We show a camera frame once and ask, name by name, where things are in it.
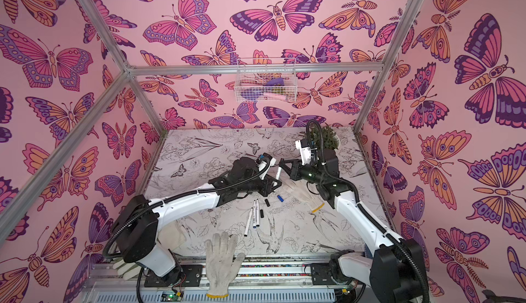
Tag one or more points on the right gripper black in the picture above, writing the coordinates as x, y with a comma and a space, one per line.
294, 171

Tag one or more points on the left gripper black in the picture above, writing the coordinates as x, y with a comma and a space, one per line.
266, 182

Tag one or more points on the white marker pen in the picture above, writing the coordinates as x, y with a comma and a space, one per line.
249, 222
278, 173
256, 214

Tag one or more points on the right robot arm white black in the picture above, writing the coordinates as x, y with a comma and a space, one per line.
396, 272

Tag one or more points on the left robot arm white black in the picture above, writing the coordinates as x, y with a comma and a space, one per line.
135, 234

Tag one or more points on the white glove on table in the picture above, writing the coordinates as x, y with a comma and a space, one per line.
299, 190

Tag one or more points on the white potted green plant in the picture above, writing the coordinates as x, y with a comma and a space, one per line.
327, 134

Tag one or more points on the white glove front centre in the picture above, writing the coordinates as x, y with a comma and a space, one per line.
221, 266

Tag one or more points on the green circuit board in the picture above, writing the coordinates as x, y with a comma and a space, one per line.
171, 297

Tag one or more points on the white glove front left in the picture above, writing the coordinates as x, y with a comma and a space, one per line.
125, 270

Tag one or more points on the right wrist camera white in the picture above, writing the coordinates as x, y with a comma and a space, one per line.
307, 153

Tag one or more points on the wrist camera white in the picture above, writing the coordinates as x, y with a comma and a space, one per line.
264, 162
307, 153

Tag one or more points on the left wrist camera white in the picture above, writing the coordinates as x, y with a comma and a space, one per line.
264, 162

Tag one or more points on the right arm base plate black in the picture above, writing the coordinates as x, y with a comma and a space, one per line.
321, 274

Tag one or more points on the white wire basket on wall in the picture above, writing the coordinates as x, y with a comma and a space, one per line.
266, 79

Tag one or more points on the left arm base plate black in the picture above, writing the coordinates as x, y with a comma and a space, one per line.
185, 276

